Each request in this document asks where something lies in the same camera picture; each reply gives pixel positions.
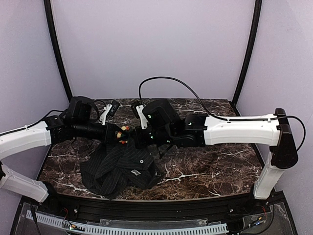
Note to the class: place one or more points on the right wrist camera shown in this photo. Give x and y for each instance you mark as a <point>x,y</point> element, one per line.
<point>137,109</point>

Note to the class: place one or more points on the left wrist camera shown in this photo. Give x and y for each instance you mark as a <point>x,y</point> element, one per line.
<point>109,110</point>

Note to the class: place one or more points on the black pinstriped shirt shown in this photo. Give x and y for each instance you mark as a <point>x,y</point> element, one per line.
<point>112,167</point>

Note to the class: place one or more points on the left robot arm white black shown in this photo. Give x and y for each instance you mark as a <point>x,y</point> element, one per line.
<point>81,119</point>

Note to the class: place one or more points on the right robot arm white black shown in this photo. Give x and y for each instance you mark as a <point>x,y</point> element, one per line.
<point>160,124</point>

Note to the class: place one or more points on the left black frame post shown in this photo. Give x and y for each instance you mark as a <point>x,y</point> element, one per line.
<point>56,48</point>

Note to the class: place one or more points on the flower brooch green orange yellow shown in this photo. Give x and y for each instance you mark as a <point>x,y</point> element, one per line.
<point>122,136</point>

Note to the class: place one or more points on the white slotted cable duct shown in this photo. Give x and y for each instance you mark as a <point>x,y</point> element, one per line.
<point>114,227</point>

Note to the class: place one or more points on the black frame post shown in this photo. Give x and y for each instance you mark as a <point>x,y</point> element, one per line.
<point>249,50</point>
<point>56,48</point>

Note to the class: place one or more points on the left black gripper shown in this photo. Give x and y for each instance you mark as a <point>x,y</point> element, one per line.
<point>111,130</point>

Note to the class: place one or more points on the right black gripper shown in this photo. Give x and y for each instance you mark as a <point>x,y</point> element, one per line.
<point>138,135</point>

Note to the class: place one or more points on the right black frame post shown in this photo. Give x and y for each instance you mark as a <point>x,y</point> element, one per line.
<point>249,50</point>

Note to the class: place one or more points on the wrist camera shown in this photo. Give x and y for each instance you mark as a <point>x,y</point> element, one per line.
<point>109,110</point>
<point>137,109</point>

